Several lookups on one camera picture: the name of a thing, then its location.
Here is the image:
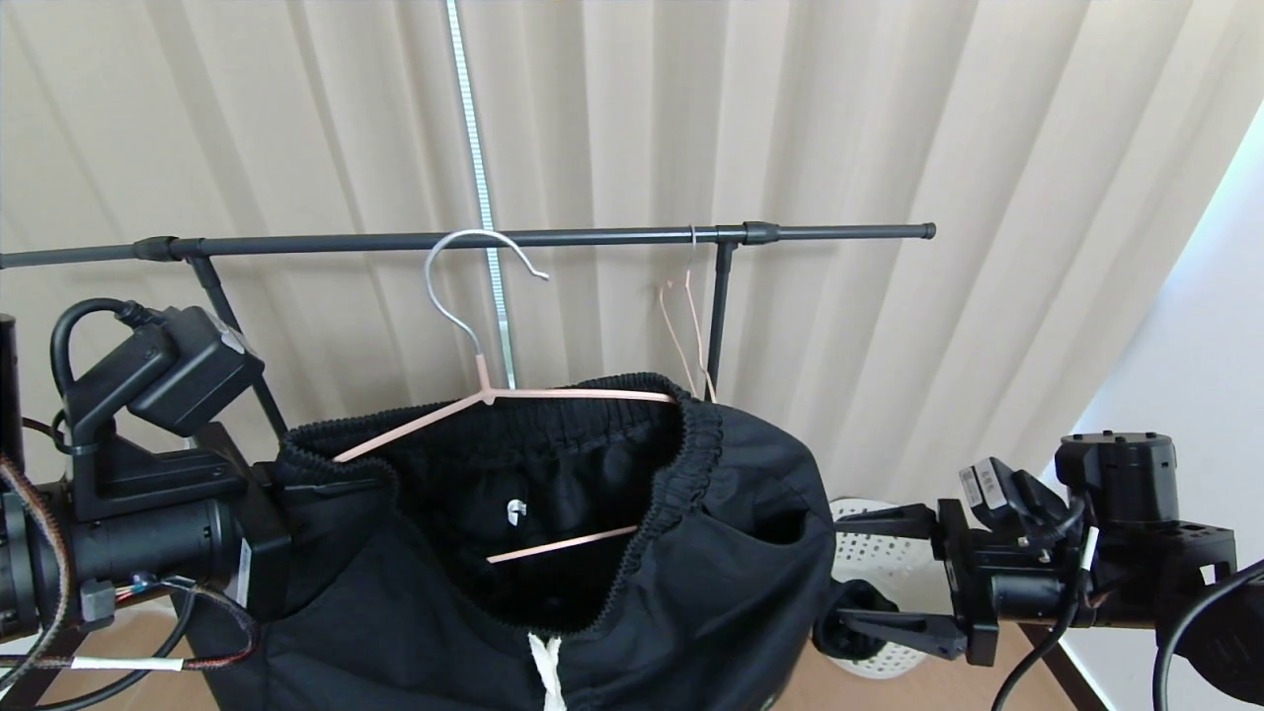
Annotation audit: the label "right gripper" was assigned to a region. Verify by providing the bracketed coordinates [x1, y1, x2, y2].
[834, 497, 1099, 669]

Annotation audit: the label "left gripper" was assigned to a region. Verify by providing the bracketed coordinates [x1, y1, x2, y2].
[69, 462, 293, 624]

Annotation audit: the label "black shorts with white cord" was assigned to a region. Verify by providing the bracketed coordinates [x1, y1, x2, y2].
[188, 372, 840, 711]

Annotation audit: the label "pink clothes hanger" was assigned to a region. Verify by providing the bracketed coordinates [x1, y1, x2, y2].
[332, 229, 684, 566]
[659, 229, 719, 404]

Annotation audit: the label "white laundry basket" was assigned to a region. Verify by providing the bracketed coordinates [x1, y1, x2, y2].
[828, 497, 949, 680]

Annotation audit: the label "black clothes rack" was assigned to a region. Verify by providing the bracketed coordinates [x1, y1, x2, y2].
[0, 221, 938, 440]

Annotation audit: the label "beige curtain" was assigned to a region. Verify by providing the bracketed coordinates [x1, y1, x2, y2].
[0, 0, 1264, 613]

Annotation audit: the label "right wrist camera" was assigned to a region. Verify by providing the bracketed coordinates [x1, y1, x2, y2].
[958, 456, 1083, 540]

